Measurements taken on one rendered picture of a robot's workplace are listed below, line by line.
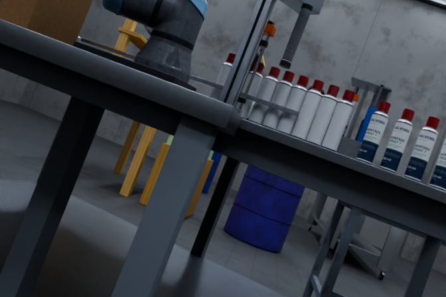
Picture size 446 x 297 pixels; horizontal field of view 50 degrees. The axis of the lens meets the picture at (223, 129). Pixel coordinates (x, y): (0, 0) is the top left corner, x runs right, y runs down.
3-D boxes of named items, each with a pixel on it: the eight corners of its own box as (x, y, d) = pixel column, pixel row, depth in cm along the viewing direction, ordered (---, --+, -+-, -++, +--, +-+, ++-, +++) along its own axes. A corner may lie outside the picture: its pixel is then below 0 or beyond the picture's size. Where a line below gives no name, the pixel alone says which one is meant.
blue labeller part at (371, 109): (361, 157, 158) (378, 110, 159) (361, 156, 155) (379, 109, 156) (351, 154, 159) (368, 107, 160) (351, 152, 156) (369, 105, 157)
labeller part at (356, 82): (389, 97, 167) (390, 95, 167) (391, 91, 157) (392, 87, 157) (351, 85, 172) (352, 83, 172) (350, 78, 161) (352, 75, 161)
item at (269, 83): (263, 127, 165) (284, 72, 166) (259, 125, 161) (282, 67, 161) (249, 122, 167) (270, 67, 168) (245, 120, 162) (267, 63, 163)
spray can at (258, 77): (243, 120, 169) (265, 66, 170) (247, 121, 164) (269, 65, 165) (230, 115, 168) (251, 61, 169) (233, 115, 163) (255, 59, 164)
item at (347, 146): (364, 166, 167) (390, 97, 168) (365, 163, 154) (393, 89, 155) (326, 152, 171) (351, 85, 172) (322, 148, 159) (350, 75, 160)
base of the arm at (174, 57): (196, 87, 131) (208, 53, 131) (173, 77, 117) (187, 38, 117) (149, 71, 136) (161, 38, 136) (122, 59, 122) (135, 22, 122)
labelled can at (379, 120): (371, 166, 154) (393, 107, 154) (371, 165, 149) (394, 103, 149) (355, 160, 155) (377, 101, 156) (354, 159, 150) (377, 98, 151)
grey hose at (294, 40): (290, 69, 154) (313, 9, 155) (289, 66, 151) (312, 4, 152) (279, 66, 155) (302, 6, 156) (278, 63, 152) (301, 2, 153)
